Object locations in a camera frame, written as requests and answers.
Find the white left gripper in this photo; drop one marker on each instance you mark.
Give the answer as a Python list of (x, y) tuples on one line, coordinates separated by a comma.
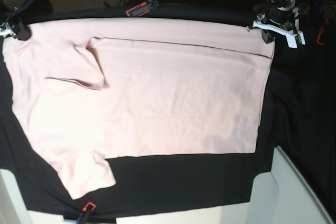
[(280, 20)]

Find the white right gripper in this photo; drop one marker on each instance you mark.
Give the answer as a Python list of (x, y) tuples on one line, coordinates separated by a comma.
[(14, 30)]

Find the pink T-shirt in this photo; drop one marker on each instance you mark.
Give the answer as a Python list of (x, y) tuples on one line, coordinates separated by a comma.
[(88, 90)]

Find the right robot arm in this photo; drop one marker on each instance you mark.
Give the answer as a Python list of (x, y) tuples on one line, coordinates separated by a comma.
[(11, 22)]

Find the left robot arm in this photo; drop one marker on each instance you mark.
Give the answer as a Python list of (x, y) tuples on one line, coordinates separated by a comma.
[(260, 8)]

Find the orange clamp at right edge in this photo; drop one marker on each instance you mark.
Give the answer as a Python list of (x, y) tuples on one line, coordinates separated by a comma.
[(322, 32)]

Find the orange clamp at edge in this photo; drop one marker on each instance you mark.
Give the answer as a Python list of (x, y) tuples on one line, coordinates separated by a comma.
[(322, 32), (86, 212)]

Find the black table cloth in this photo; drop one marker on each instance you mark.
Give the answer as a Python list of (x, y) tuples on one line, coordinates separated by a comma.
[(298, 114)]

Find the orange clamp at front edge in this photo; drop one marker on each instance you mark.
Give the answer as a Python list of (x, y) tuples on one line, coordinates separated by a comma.
[(86, 212)]

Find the orange black clamp blue handle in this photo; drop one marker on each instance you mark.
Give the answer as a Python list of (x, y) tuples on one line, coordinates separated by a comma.
[(143, 8)]

